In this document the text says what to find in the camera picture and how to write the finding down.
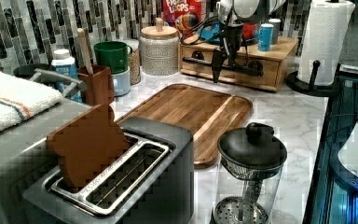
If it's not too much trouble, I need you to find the black drawer handle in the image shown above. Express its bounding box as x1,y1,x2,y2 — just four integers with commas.
182,51,264,77

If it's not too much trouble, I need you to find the blue cylindrical can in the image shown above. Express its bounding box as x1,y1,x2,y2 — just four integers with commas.
258,23,274,51

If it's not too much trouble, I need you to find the brown toast slice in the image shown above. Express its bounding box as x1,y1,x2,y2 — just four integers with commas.
46,105,130,192

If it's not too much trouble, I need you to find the wooden spoon handle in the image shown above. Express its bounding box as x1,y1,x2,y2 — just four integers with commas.
76,28,93,76

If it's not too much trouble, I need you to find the white blue bottle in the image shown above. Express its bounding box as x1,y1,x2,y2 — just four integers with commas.
51,49,82,103

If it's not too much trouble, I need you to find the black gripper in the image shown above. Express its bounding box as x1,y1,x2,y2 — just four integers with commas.
212,23,243,83

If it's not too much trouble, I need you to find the paper towel roll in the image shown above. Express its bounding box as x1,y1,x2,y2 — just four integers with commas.
297,0,355,86

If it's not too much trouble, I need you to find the red Froot Loops box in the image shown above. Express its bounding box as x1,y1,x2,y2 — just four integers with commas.
162,0,206,34

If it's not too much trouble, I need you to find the silver toaster oven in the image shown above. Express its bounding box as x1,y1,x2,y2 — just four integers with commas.
0,69,88,224

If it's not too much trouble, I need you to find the black silver toaster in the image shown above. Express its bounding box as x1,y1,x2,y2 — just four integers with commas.
22,118,194,224

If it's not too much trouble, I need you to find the light blue mug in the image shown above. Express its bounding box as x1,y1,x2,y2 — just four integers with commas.
112,69,131,97

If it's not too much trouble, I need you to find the wooden cutting board tray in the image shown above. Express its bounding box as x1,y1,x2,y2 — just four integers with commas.
117,84,253,168

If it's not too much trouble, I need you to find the wooden drawer cabinet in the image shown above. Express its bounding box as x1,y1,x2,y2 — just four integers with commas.
178,36,297,92

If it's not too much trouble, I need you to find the white striped towel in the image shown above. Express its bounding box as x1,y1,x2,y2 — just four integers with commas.
0,71,62,131

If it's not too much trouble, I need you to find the clear plastic nut container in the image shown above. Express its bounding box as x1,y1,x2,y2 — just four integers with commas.
123,39,141,85

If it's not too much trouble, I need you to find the black paper towel holder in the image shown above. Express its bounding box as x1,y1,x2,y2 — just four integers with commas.
286,61,340,97

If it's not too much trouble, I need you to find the grey cylindrical can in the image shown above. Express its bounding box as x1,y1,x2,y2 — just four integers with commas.
268,19,282,45

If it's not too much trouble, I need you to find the ceramic jar with wooden lid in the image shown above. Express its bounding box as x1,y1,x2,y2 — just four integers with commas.
139,18,179,76

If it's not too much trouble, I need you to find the brown utensil holder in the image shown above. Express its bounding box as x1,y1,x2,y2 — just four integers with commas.
77,64,115,105

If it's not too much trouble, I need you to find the green mug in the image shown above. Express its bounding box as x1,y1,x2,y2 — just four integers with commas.
93,41,132,74

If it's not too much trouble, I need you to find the glass french press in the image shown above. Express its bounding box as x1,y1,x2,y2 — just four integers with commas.
210,122,287,224

